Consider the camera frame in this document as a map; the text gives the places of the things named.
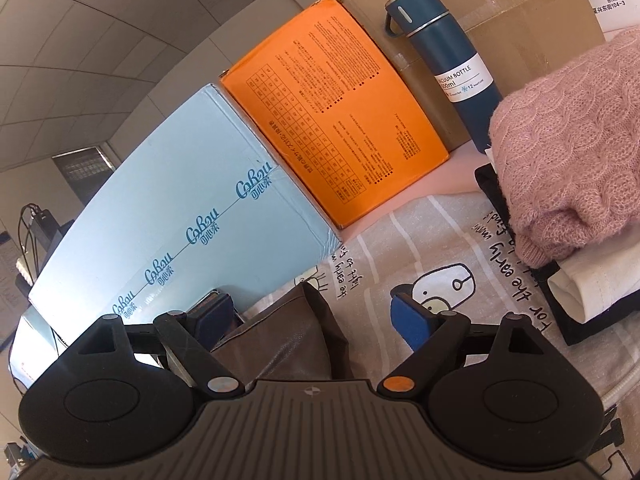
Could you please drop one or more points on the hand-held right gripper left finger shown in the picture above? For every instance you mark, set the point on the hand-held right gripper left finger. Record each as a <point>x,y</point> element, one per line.
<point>216,317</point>

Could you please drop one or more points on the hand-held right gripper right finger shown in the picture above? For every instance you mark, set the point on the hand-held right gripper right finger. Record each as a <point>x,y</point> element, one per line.
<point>407,325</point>

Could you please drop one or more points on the brown garment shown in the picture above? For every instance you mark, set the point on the brown garment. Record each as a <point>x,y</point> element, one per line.
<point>280,330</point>

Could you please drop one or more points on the printed bed sheet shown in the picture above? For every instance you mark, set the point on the printed bed sheet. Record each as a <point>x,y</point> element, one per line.
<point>425,250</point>

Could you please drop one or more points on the large light blue cardboard box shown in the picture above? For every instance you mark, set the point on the large light blue cardboard box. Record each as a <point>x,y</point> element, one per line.
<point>175,185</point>

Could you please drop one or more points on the black folded cloth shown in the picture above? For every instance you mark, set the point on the black folded cloth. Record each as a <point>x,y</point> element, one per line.
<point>570,322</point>

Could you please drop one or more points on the small light blue cardboard box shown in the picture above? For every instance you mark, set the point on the small light blue cardboard box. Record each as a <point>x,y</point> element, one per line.
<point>27,330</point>

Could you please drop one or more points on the black power adapter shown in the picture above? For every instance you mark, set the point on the black power adapter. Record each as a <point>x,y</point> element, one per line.
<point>46,232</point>

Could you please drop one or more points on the white folded cloth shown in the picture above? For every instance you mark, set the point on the white folded cloth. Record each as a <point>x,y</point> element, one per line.
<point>600,280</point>

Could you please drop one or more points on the orange cardboard box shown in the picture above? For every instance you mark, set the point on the orange cardboard box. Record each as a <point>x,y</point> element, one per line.
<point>335,110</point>

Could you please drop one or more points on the pink knitted sweater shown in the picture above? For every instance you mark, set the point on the pink knitted sweater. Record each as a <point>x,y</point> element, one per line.
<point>570,150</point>

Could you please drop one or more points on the blue vacuum bottle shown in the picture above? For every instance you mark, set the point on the blue vacuum bottle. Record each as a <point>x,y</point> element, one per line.
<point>450,70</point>

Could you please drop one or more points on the brown cardboard box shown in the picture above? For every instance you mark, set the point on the brown cardboard box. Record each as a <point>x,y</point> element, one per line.
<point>525,25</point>

